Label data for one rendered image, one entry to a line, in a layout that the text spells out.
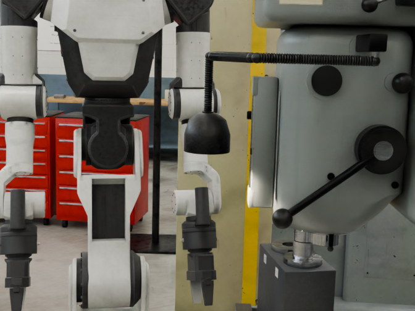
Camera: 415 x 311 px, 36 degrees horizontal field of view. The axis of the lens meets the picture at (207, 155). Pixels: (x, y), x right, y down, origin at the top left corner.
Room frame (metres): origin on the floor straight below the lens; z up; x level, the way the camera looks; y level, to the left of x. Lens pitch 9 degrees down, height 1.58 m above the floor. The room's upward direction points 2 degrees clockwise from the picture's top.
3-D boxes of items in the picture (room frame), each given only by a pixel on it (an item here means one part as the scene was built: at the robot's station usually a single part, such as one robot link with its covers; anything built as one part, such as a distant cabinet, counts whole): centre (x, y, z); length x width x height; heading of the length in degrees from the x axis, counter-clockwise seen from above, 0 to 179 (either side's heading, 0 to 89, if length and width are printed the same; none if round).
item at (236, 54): (0.91, -0.03, 1.58); 0.17 x 0.01 x 0.01; 21
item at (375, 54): (0.89, -0.22, 1.59); 0.08 x 0.02 x 0.04; 0
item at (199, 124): (1.00, 0.00, 1.46); 0.07 x 0.07 x 0.06
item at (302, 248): (1.43, -0.23, 1.16); 0.05 x 0.05 x 0.06
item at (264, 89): (1.03, -0.09, 1.45); 0.04 x 0.04 x 0.21; 0
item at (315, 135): (1.03, -0.20, 1.47); 0.21 x 0.19 x 0.32; 0
